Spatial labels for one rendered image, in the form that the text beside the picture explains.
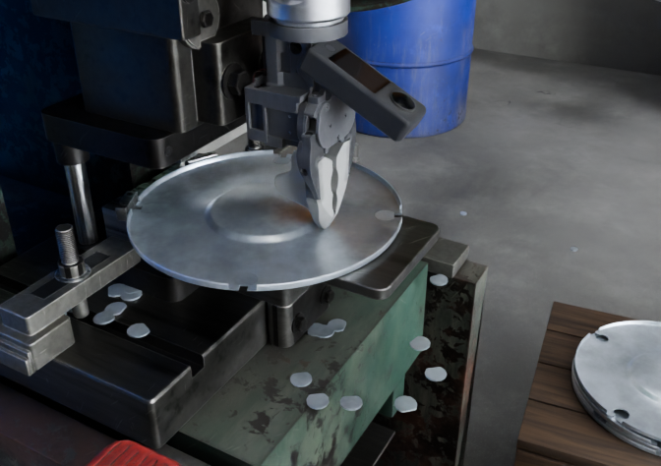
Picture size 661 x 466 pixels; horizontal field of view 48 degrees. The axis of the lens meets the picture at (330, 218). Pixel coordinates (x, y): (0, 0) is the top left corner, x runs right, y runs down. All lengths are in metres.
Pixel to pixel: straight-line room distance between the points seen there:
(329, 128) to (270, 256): 0.14
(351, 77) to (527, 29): 3.49
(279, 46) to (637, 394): 0.81
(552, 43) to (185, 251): 3.50
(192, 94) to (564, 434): 0.76
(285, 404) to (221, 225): 0.19
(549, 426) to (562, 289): 0.98
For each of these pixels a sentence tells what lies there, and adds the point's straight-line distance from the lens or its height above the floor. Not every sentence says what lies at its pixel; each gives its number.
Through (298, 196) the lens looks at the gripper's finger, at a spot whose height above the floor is 0.82.
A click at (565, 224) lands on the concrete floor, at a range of 2.46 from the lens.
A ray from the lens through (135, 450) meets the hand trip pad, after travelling 0.57.
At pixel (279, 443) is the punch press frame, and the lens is 0.72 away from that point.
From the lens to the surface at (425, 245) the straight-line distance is 0.74.
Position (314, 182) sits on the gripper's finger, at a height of 0.85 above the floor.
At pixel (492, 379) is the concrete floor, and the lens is 1.79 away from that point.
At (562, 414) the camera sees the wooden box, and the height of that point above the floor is 0.35.
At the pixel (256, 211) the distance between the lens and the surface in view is 0.78.
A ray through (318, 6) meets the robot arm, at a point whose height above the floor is 1.01.
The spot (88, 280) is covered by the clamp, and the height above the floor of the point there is 0.75.
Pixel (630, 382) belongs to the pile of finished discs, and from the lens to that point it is 1.27.
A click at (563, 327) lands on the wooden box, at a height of 0.35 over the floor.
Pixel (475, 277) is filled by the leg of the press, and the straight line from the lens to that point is 0.99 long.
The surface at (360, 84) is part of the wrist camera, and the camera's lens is 0.65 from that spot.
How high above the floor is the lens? 1.16
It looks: 29 degrees down
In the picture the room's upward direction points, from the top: straight up
